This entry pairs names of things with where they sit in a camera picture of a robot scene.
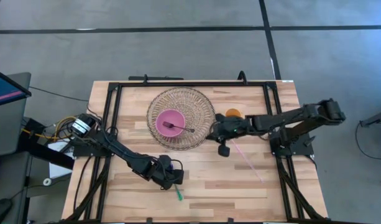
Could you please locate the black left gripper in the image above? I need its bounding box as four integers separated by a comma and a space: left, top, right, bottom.
148, 154, 185, 191

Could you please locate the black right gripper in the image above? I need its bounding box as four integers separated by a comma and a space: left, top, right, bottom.
206, 113, 253, 158

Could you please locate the iridescent spoon with teal handle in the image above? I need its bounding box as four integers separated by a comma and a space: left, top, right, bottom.
167, 163, 185, 202

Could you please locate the dark metal fork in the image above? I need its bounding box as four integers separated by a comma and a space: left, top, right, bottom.
162, 121, 196, 134

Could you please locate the pink drinking straw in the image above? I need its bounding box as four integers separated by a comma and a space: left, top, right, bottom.
230, 139, 265, 184

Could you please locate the pink plastic bowl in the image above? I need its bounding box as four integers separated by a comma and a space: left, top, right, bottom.
155, 108, 187, 138

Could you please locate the orange plastic cup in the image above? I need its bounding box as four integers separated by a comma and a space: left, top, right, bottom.
224, 107, 244, 119

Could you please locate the round woven wicker placemat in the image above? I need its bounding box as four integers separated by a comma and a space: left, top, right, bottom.
146, 86, 217, 152

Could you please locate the white paper sheet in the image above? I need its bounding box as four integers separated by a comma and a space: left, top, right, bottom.
48, 141, 75, 180

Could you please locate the grey stand leg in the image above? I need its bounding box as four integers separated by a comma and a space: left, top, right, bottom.
359, 104, 381, 129

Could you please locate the black computer mouse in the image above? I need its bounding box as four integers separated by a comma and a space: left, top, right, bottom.
0, 198, 14, 224

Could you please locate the computer monitor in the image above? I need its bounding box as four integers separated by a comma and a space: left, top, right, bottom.
0, 66, 33, 109

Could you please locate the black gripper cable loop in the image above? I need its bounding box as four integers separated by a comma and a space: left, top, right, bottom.
171, 159, 185, 172

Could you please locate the black aluminium table frame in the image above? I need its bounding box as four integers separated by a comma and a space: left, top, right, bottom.
65, 80, 331, 224

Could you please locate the black bar bracket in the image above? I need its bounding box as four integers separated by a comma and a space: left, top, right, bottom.
127, 73, 185, 82

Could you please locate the black curved floor cable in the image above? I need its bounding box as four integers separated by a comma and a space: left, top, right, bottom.
354, 123, 381, 161

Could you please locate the yellow cable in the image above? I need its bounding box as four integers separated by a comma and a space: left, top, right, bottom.
21, 115, 78, 141

